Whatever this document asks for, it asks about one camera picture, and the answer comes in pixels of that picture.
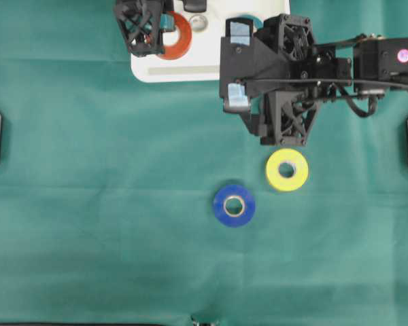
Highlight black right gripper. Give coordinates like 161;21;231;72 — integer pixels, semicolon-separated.
252;14;352;146

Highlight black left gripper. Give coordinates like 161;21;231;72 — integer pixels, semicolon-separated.
114;1;175;57

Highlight red tape roll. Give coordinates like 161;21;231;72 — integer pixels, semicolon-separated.
157;11;192;60

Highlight white tape roll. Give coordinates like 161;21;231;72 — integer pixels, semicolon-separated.
189;14;208;33

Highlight teal tape roll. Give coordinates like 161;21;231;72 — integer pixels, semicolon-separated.
240;14;263;31

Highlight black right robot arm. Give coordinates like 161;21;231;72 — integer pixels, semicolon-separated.
244;14;408;146

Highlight white plastic tray case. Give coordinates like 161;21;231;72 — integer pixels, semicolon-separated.
130;0;290;83

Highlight yellow tape roll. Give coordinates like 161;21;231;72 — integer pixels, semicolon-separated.
265;148;309;192

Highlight blue tape roll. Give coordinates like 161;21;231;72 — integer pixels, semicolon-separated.
212;184;256;228

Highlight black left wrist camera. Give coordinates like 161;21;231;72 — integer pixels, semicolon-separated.
182;0;207;13

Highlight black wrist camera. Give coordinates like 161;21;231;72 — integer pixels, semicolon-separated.
182;0;207;13
220;15;290;114

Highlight black camera cable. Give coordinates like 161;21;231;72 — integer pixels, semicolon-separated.
236;77;408;90

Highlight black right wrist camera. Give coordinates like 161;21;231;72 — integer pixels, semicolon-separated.
220;15;290;114

